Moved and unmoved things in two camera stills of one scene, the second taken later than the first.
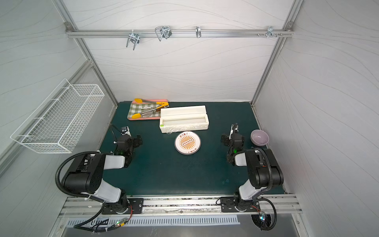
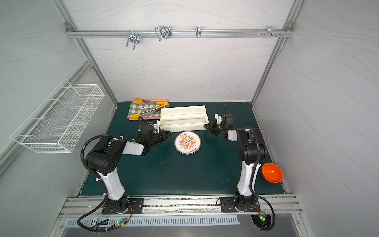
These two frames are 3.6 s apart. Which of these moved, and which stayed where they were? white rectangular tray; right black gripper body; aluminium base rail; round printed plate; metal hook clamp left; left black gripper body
Moved: right black gripper body; left black gripper body
Stayed: round printed plate; metal hook clamp left; aluminium base rail; white rectangular tray
